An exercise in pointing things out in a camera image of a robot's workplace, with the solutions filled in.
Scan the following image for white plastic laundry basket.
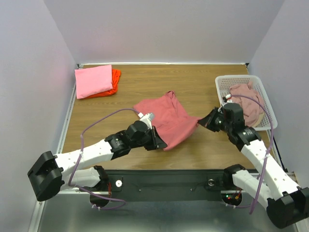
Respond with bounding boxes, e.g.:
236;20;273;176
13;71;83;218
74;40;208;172
215;74;278;129

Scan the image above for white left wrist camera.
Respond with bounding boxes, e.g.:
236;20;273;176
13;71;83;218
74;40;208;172
138;112;155;129

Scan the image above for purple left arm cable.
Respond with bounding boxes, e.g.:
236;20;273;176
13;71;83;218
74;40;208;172
68;108;126;210

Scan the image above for aluminium frame rail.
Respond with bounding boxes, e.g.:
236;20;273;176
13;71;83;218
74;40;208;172
28;70;301;232

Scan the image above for pale pink clothes in basket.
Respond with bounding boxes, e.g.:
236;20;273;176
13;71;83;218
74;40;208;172
229;82;264;127

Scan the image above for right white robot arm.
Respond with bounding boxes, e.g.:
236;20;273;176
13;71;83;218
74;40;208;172
198;103;309;229

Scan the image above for folded light pink t shirt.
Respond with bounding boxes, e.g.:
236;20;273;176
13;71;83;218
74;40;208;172
75;65;113;99

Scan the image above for folded orange t shirt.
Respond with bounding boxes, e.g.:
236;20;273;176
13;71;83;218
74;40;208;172
86;69;121;99

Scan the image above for dusty red t shirt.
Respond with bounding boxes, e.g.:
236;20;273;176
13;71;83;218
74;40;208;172
133;91;200;151

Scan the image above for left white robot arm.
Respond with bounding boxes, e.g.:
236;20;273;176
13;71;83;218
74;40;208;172
28;120;167;202

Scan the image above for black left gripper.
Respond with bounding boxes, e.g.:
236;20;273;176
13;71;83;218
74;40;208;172
130;126;167;151

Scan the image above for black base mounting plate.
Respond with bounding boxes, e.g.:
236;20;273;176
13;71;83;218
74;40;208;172
100;170;236;202

